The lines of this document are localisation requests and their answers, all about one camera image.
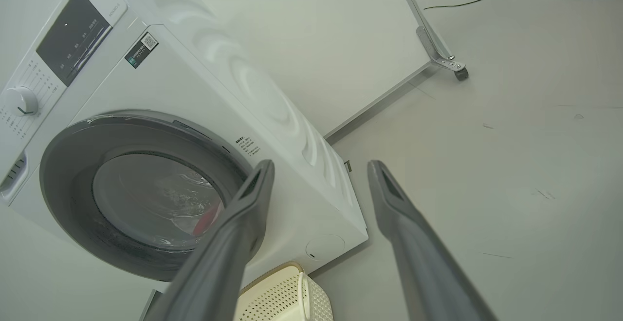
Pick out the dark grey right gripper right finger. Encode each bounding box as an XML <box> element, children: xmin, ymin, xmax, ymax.
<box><xmin>367</xmin><ymin>160</ymin><xmax>498</xmax><ymax>321</ymax></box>

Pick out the white partition panel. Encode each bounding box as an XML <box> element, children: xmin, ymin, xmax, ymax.
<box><xmin>136</xmin><ymin>0</ymin><xmax>469</xmax><ymax>144</ymax></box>

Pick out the white plastic dial knob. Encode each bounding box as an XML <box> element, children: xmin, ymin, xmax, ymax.
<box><xmin>3</xmin><ymin>86</ymin><xmax>39</xmax><ymax>116</ymax></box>

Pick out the dark round washer door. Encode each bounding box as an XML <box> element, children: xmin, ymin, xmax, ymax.
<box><xmin>39</xmin><ymin>110</ymin><xmax>255</xmax><ymax>283</ymax></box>

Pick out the white washing machine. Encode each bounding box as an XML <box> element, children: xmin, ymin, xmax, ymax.
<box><xmin>0</xmin><ymin>0</ymin><xmax>369</xmax><ymax>293</ymax></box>

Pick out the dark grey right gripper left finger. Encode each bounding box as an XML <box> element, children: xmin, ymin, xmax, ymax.
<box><xmin>144</xmin><ymin>159</ymin><xmax>276</xmax><ymax>321</ymax></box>

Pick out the red basketball jersey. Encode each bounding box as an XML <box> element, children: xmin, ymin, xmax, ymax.
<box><xmin>192</xmin><ymin>203</ymin><xmax>224</xmax><ymax>237</ymax></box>

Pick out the cream perforated laundry basket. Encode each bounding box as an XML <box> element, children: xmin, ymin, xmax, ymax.
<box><xmin>234</xmin><ymin>262</ymin><xmax>334</xmax><ymax>321</ymax></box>

